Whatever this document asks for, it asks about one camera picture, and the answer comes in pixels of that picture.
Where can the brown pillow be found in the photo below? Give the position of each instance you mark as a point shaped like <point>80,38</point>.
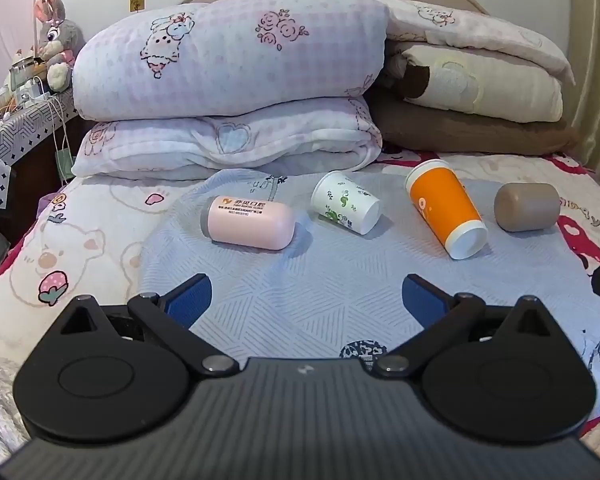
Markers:
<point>455,132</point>

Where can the yellow wall sticker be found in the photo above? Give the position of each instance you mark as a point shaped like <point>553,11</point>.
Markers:
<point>137,1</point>

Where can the bedside clutter pile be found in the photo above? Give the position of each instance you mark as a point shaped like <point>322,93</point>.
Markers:
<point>25,85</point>

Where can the white cup with green leaves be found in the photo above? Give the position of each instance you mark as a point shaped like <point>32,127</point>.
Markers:
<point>342,200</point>

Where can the grey-blue textured mat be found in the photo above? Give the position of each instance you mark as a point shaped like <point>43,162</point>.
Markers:
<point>330,270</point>

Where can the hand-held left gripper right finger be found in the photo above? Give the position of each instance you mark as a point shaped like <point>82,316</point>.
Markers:
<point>422,300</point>

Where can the orange paper cup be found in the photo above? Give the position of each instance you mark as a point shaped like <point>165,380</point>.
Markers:
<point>445,205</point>

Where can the beige folded blanket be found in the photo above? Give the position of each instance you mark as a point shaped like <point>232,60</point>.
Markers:
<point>505,90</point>

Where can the bedside table with patterned cloth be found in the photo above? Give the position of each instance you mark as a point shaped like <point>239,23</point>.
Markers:
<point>10,135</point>

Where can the taupe cup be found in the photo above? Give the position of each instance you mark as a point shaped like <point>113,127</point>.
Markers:
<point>527,207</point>

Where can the dark wooden bedside cabinet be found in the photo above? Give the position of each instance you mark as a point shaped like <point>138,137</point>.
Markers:
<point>30,180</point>

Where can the grey rabbit plush toy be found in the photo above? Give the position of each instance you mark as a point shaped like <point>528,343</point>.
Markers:
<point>55,35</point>

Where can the green face mask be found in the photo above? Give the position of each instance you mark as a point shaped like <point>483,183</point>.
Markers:
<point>64,164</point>

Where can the pink checked folded quilt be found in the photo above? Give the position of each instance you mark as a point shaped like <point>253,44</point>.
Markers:
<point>230,60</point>

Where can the pink cup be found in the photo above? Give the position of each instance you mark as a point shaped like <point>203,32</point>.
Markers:
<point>250,222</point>

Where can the white lace cloth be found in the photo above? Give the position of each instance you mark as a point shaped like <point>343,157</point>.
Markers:
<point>0,400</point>

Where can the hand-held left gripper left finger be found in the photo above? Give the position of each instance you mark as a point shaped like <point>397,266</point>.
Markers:
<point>187,300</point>

